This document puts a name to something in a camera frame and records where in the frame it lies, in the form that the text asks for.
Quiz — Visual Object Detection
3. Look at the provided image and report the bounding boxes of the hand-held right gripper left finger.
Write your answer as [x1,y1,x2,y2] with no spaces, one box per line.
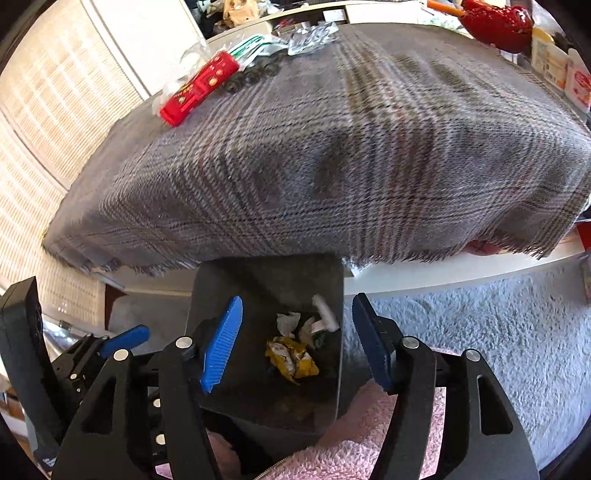
[50,296,244,480]

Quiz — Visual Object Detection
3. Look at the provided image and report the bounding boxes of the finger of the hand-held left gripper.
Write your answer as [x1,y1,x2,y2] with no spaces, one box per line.
[69,324,151,370]

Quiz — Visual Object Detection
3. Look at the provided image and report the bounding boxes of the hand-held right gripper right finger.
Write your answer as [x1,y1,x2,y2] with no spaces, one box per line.
[352,293,541,480]

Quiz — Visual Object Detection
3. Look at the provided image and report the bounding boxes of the dark grey trash bin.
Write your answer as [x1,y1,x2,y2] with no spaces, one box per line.
[184,253,345,437]

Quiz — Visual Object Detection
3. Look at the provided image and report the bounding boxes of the red snack packet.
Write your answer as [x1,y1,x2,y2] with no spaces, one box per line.
[160,52,241,127]

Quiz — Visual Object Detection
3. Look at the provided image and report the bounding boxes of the string of black rings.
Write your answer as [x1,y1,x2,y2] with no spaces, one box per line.
[222,60,280,93]

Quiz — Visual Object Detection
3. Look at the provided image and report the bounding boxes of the white translucent plastic bag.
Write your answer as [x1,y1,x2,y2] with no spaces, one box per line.
[164,44,218,93]

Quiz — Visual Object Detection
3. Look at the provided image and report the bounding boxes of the green and white packet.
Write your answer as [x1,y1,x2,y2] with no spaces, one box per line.
[226,34,296,65]

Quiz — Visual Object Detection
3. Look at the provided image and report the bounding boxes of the clear crinkled plastic wrapper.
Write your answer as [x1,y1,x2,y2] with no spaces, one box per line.
[286,23,340,56]

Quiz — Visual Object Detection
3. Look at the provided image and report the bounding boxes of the rolled white paper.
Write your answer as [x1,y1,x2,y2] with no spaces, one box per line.
[311,295,341,333]

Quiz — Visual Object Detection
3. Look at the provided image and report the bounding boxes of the crumpled white tissue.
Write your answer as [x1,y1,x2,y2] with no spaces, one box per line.
[276,312,304,337]

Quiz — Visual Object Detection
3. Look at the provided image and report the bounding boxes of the crumpled yellow wrapper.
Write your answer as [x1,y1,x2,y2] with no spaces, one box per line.
[265,336,320,384]

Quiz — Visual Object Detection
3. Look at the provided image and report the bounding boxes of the light blue shaggy rug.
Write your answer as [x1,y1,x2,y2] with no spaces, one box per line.
[344,263,591,472]

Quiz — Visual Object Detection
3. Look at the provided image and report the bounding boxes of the pink fleece garment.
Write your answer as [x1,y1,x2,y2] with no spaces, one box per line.
[154,383,448,480]

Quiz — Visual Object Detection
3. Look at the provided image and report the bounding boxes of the woven sliding door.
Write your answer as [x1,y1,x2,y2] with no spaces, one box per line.
[0,106,107,324]
[4,0,148,185]

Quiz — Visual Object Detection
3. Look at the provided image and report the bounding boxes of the grey plaid blanket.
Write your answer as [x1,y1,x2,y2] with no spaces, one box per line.
[41,23,591,278]

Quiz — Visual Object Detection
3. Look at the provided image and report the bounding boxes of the brown plush toy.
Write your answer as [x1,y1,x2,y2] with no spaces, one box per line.
[222,0,271,26]

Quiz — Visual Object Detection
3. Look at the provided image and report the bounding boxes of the pink and white box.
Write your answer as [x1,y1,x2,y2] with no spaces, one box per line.
[566,48,591,112]

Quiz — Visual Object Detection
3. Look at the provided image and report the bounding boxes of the white box with orange label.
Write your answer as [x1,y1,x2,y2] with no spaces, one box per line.
[531,28,568,89]

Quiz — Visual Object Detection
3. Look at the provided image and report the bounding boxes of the red bag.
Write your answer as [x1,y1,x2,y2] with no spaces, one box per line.
[462,0,536,54]

